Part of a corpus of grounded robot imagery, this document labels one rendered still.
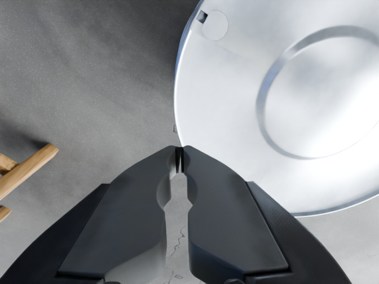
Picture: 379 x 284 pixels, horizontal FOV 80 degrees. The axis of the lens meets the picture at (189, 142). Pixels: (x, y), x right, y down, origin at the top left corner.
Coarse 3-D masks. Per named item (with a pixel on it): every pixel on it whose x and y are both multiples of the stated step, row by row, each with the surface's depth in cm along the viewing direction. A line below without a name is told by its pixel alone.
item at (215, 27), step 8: (208, 16) 19; (216, 16) 19; (224, 16) 19; (208, 24) 19; (216, 24) 19; (224, 24) 19; (208, 32) 19; (216, 32) 19; (224, 32) 19; (216, 40) 19
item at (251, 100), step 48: (240, 0) 18; (288, 0) 18; (336, 0) 18; (192, 48) 20; (240, 48) 20; (288, 48) 20; (336, 48) 19; (192, 96) 22; (240, 96) 22; (288, 96) 21; (336, 96) 21; (192, 144) 24; (240, 144) 24; (288, 144) 23; (336, 144) 24; (288, 192) 27; (336, 192) 27
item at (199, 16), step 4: (196, 12) 19; (200, 12) 19; (204, 12) 19; (196, 16) 19; (200, 16) 19; (204, 16) 19; (192, 20) 19; (200, 20) 19; (204, 20) 19; (204, 36) 20
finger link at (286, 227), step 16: (256, 192) 9; (272, 208) 8; (272, 224) 7; (288, 224) 7; (288, 240) 7; (304, 240) 7; (288, 256) 6; (304, 256) 6; (320, 256) 6; (288, 272) 6; (304, 272) 6; (320, 272) 6; (336, 272) 6
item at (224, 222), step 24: (192, 168) 10; (216, 168) 10; (192, 192) 10; (216, 192) 9; (240, 192) 9; (192, 216) 8; (216, 216) 8; (240, 216) 8; (192, 240) 7; (216, 240) 7; (240, 240) 7; (264, 240) 7; (192, 264) 7; (216, 264) 7; (240, 264) 6; (264, 264) 6
